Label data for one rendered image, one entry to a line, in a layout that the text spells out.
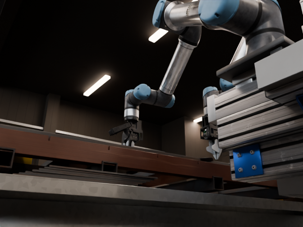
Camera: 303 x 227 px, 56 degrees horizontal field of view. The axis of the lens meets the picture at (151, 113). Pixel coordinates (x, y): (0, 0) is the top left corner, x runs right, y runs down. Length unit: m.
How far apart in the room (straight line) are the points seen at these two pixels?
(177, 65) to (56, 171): 0.85
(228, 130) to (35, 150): 0.54
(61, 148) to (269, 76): 0.57
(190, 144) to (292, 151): 8.11
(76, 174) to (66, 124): 7.41
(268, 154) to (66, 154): 0.56
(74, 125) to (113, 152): 7.29
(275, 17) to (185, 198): 0.59
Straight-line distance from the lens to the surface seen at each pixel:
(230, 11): 0.88
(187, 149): 8.72
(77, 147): 0.86
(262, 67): 0.70
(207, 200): 0.82
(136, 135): 1.42
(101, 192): 0.65
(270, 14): 0.97
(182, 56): 1.35
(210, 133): 1.36
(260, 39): 0.92
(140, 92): 1.36
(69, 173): 0.71
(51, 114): 7.79
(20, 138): 0.83
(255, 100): 0.84
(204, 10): 0.92
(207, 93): 1.46
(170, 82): 1.39
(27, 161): 1.01
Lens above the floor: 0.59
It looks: 22 degrees up
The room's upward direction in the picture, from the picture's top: 1 degrees clockwise
